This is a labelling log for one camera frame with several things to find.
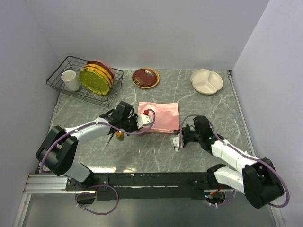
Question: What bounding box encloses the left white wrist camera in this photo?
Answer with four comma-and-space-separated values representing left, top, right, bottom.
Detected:
137, 110, 152, 129

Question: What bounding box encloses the orange plate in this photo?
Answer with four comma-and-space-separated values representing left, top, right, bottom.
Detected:
83, 63, 116, 88

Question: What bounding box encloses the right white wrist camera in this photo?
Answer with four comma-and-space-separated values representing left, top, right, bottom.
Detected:
170, 135, 183, 152

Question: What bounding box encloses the black utensil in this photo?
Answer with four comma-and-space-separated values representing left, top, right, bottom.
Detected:
106, 133, 114, 146

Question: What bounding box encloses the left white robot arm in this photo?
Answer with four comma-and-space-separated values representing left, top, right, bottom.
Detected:
36, 102, 151, 190

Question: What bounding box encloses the dark red decorated plate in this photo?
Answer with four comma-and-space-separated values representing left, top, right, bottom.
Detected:
132, 68, 160, 89

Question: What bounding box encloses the green polka dot plate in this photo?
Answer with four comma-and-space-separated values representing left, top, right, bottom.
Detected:
79, 69, 110, 95

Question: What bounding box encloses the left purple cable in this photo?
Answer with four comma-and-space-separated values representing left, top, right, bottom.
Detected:
39, 109, 156, 215

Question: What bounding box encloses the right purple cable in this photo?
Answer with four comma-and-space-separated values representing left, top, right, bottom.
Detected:
178, 114, 291, 209

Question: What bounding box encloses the white cup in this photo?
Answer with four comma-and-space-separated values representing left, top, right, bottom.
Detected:
61, 70, 80, 92

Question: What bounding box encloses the iridescent metal spoon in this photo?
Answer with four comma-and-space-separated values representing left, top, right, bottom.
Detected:
115, 131, 125, 140

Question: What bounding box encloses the cream divided plate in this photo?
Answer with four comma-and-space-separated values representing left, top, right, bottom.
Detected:
190, 69, 223, 95

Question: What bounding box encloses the aluminium frame rail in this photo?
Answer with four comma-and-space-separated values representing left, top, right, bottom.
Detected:
23, 172, 275, 194

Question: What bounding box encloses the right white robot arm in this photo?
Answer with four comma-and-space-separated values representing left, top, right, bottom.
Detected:
170, 114, 290, 209

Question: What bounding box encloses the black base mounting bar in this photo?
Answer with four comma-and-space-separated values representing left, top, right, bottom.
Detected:
65, 171, 239, 202

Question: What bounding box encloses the purple cable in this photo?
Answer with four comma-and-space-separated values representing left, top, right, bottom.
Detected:
39, 109, 156, 215
178, 114, 291, 209

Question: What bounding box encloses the black wire dish rack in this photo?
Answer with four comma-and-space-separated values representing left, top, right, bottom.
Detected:
46, 56, 124, 107

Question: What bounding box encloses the dark pink plate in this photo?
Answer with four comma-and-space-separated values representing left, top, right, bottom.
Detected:
87, 59, 115, 74

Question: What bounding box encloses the pink satin napkin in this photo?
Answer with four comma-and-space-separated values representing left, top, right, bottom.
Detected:
138, 102, 180, 134

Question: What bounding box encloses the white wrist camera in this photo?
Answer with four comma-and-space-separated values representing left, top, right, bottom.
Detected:
137, 110, 152, 129
170, 135, 183, 152

